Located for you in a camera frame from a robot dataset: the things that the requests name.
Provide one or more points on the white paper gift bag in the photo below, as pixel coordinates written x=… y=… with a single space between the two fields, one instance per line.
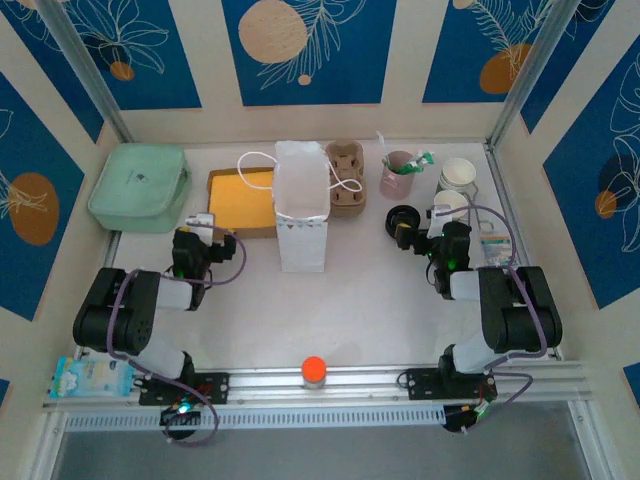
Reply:
x=302 y=240

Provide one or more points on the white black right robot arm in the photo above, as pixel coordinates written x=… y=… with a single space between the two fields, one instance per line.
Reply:
x=510 y=310

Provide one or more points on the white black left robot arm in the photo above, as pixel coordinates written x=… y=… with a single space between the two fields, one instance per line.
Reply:
x=130 y=310

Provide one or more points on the blue wet wipes pack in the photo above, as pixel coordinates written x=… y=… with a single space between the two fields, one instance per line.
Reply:
x=92 y=377

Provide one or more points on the brown cardboard box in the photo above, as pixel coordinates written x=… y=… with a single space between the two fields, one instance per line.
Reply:
x=220 y=234

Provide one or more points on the black cup lid stack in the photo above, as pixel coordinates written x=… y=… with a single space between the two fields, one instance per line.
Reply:
x=402 y=215

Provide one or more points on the small printed sachet packet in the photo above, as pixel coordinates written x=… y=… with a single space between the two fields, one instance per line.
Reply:
x=497 y=252

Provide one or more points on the yellow napkin stack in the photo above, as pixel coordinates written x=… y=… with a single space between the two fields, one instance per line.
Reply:
x=240 y=200

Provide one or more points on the pink cup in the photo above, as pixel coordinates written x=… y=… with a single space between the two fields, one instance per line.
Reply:
x=395 y=185

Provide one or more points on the mint green zip pouch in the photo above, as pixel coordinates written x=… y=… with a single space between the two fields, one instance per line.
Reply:
x=135 y=187

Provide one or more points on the brown pulp cup carrier stack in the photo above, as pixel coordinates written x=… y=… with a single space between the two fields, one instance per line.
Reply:
x=347 y=200

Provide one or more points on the green white sachet bundle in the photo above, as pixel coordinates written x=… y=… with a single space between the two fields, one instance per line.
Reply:
x=412 y=164

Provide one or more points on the green white paper cup stack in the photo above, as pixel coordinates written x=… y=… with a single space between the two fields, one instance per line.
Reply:
x=457 y=172

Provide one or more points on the orange round button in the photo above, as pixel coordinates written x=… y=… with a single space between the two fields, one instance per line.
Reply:
x=314 y=369

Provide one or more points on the black controller board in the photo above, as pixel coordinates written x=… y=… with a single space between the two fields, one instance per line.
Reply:
x=180 y=415
x=465 y=417

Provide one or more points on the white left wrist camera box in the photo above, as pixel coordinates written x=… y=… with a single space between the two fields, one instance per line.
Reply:
x=200 y=219

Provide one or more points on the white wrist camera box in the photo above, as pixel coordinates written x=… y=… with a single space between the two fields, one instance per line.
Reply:
x=442 y=212
x=200 y=219

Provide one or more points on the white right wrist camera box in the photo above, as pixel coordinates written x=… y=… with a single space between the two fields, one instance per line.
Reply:
x=442 y=212

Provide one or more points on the aluminium table side rail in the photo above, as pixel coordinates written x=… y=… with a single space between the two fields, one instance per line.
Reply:
x=502 y=185
x=111 y=250

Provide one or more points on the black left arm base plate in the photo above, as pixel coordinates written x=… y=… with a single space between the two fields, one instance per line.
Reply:
x=215 y=387

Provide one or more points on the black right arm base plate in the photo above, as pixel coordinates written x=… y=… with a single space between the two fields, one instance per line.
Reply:
x=420 y=382

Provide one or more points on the aluminium front rail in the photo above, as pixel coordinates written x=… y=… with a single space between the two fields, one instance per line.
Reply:
x=360 y=382

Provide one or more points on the aluminium frame post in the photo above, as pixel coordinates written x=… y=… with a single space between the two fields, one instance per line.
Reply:
x=86 y=70
x=532 y=70

